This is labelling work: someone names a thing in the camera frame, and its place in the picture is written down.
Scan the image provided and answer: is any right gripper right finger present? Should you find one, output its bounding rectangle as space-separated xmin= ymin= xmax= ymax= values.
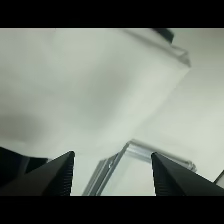
xmin=150 ymin=151 xmax=224 ymax=197

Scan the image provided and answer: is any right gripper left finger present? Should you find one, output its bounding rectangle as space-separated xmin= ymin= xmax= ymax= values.
xmin=0 ymin=150 xmax=76 ymax=197

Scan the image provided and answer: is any silver frame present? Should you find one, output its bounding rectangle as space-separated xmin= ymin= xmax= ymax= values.
xmin=82 ymin=139 xmax=198 ymax=197

